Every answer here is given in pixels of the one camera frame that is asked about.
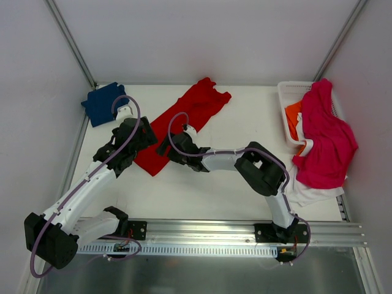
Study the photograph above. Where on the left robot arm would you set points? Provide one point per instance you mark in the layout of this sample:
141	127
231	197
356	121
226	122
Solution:
57	233

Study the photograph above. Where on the aluminium frame post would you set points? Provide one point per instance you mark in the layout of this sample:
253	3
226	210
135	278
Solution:
67	34
341	36

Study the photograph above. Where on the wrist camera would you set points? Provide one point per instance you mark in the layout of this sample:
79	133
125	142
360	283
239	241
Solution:
188	129
124	112

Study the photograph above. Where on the right aluminium frame post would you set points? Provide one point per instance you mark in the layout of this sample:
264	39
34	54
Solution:
341	36

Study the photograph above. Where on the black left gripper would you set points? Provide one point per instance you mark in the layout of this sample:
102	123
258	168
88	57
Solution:
142	131

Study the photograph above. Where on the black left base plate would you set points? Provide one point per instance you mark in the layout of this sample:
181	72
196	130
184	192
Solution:
136	229

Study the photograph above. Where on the red t shirt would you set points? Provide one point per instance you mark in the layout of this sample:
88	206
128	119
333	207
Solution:
201	102

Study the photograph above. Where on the white slotted cable duct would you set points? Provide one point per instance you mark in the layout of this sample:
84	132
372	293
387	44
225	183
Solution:
179	250

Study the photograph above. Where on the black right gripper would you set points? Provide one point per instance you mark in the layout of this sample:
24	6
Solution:
171	146

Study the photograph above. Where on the orange t shirt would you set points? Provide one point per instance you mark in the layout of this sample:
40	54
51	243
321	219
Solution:
293	114

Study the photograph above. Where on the pink t shirt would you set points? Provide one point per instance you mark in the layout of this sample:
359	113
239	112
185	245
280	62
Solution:
326	165

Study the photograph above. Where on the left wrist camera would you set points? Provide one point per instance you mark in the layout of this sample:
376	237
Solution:
124	112

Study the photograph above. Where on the white t shirt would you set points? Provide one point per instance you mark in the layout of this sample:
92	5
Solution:
298	192

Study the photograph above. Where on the white plastic basket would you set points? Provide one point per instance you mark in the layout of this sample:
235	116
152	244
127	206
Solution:
288	98

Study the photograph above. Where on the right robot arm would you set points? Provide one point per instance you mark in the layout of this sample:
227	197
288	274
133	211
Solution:
264	173

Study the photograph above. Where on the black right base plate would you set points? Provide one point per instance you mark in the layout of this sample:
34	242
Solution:
271	233

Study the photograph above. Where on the left aluminium frame post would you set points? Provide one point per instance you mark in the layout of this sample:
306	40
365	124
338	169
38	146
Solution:
67	34

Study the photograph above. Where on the aluminium mounting rail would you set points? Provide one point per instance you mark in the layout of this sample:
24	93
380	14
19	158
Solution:
215	232

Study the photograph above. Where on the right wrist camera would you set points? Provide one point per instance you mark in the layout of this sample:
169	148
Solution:
188	129

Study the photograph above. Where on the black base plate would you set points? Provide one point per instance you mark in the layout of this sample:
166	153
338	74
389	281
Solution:
271	233
136	229

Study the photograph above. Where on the folded blue t shirt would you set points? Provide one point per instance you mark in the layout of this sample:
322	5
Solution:
99	102

